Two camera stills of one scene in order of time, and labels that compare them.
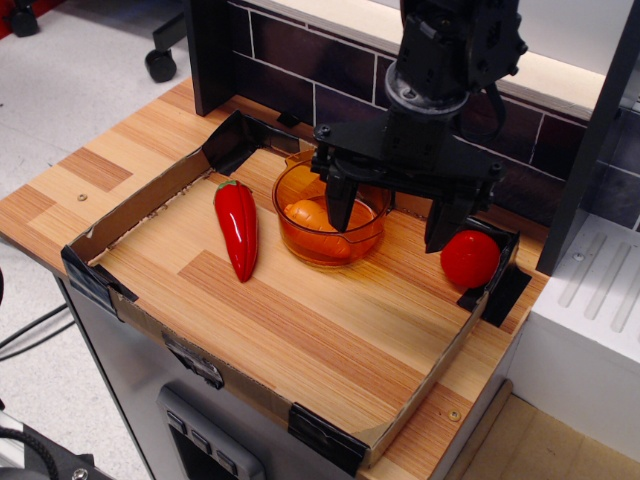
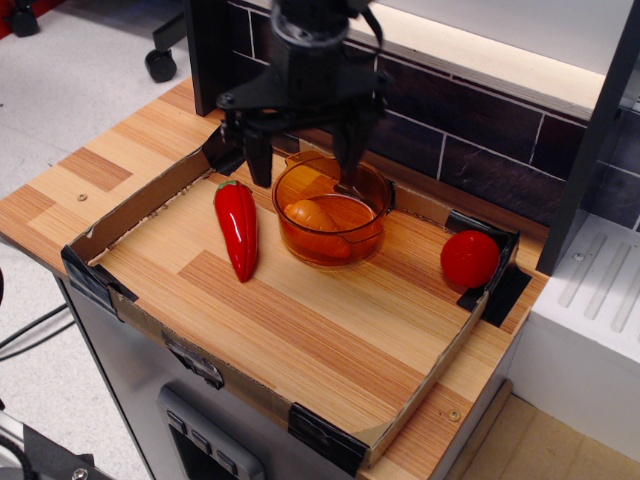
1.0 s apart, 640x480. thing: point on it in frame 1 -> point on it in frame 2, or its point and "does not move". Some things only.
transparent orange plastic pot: [306, 220] does not move
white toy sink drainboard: [577, 355] does not move
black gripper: [416, 143] -> [309, 87]
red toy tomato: [470, 258] does not move
